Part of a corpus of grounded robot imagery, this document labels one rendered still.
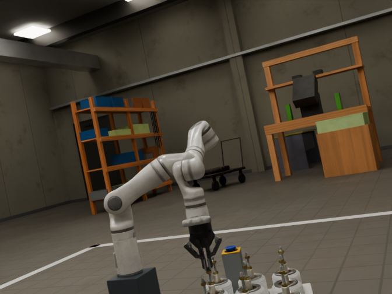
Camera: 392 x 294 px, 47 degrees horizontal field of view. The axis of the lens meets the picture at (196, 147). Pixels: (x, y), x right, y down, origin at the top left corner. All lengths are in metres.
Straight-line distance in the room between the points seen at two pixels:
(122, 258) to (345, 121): 5.12
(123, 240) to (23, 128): 11.03
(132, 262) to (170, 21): 10.09
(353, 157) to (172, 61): 6.14
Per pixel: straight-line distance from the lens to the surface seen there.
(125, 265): 1.79
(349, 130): 6.53
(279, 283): 1.52
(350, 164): 6.56
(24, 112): 12.84
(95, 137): 7.98
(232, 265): 1.78
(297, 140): 8.75
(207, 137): 1.72
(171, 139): 11.41
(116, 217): 1.82
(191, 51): 11.22
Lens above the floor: 0.71
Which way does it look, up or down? 1 degrees up
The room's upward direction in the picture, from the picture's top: 11 degrees counter-clockwise
